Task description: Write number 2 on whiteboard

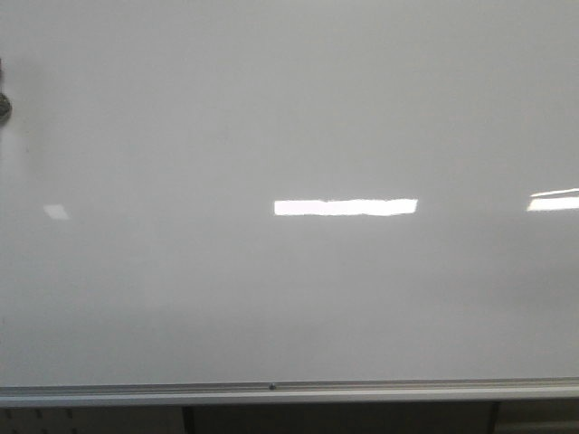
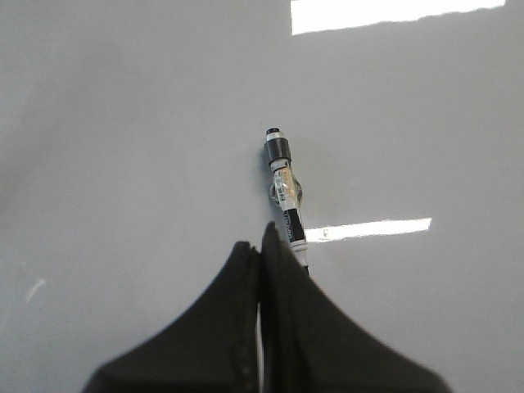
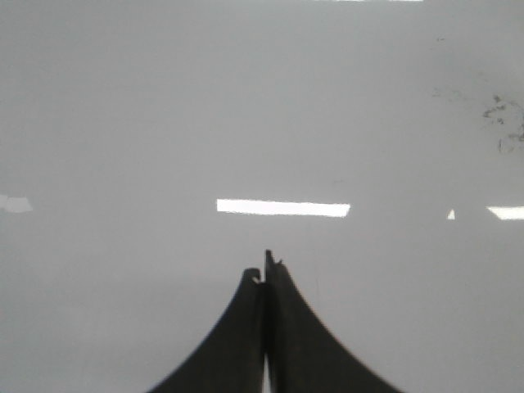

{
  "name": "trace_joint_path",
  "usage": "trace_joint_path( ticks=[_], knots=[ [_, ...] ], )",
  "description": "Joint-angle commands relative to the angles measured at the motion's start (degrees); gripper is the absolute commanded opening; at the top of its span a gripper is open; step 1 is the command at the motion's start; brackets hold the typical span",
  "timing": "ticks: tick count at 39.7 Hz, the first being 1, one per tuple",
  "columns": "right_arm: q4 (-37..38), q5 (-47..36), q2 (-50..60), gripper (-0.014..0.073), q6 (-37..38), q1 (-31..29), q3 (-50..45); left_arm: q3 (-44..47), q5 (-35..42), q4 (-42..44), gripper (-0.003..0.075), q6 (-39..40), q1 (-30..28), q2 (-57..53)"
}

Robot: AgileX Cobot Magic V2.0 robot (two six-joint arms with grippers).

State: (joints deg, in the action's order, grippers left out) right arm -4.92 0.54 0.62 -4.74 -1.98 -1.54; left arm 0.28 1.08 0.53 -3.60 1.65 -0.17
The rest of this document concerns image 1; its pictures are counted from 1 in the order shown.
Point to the white whiteboard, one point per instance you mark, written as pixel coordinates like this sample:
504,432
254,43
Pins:
287,191

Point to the aluminium whiteboard tray rail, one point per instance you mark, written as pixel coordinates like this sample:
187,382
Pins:
230,393

